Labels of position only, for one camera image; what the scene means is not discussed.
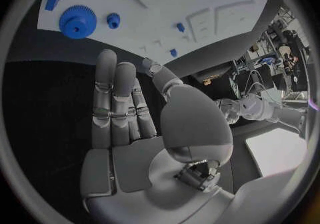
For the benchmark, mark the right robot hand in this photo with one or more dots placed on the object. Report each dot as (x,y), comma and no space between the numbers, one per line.
(135,168)

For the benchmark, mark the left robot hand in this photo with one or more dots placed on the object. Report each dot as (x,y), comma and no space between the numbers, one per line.
(230,110)

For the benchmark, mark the small blue plug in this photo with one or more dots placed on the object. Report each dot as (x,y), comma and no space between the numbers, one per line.
(173,53)

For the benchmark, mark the small blue gear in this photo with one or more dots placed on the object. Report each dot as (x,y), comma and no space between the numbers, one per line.
(113,21)

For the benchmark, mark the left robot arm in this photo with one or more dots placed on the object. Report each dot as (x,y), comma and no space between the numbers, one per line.
(260,108)

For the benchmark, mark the black equipment case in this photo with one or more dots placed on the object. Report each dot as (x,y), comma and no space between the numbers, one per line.
(220,86)

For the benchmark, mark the metal workshop rack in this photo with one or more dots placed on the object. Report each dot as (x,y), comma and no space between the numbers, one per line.
(272,34)

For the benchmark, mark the short blue peg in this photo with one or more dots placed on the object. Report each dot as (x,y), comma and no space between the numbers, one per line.
(180,27)

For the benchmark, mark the large blue gear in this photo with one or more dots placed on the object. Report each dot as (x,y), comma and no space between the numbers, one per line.
(77,23)

